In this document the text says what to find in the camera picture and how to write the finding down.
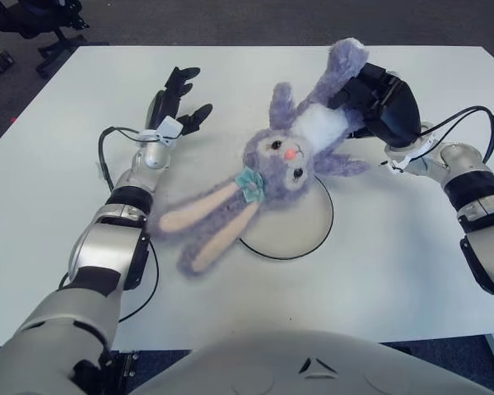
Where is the purple plush bunny doll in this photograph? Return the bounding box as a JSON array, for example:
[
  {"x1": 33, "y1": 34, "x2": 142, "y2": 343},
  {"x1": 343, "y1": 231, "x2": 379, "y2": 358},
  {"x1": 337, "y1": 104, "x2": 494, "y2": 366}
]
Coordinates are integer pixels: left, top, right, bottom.
[{"x1": 146, "y1": 37, "x2": 371, "y2": 281}]

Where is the black office chair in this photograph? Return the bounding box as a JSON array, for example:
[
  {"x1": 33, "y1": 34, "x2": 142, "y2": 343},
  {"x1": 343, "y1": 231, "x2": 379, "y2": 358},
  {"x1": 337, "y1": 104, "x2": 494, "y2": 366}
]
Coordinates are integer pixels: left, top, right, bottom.
[{"x1": 0, "y1": 0, "x2": 108, "y2": 79}]

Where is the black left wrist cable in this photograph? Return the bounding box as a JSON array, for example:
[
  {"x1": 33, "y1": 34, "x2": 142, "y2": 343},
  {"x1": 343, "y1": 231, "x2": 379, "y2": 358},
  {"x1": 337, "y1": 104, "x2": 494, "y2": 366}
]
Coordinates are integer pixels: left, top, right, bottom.
[{"x1": 97, "y1": 126, "x2": 147, "y2": 190}]

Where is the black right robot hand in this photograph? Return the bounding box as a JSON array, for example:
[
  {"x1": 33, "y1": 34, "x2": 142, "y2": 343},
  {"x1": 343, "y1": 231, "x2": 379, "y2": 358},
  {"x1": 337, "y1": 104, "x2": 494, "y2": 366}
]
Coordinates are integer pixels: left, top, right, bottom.
[{"x1": 328, "y1": 62, "x2": 422, "y2": 148}]

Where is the white plate black rim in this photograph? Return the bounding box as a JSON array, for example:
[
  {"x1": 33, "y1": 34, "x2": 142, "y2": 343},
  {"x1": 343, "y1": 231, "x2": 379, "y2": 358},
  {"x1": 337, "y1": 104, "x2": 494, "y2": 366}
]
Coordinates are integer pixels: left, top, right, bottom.
[{"x1": 240, "y1": 180, "x2": 335, "y2": 261}]

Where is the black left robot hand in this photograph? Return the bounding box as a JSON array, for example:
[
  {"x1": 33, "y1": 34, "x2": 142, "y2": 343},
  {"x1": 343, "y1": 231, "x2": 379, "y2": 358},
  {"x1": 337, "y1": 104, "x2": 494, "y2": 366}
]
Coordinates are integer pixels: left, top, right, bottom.
[{"x1": 147, "y1": 65, "x2": 214, "y2": 137}]

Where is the black metal bracket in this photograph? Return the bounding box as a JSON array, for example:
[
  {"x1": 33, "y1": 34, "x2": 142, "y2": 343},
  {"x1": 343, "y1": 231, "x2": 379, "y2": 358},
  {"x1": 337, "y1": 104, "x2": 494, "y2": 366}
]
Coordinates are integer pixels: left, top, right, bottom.
[{"x1": 110, "y1": 349, "x2": 141, "y2": 379}]

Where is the black left elbow cable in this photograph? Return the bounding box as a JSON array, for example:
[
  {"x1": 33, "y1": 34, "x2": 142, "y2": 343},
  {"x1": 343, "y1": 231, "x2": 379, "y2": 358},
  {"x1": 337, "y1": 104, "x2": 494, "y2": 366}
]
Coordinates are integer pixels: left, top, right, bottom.
[{"x1": 57, "y1": 242, "x2": 161, "y2": 323}]

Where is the silver robot torso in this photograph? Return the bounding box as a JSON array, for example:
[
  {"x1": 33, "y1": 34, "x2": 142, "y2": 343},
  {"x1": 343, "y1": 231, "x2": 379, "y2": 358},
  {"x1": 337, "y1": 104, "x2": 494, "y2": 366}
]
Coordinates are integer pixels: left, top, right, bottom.
[{"x1": 131, "y1": 328, "x2": 491, "y2": 395}]

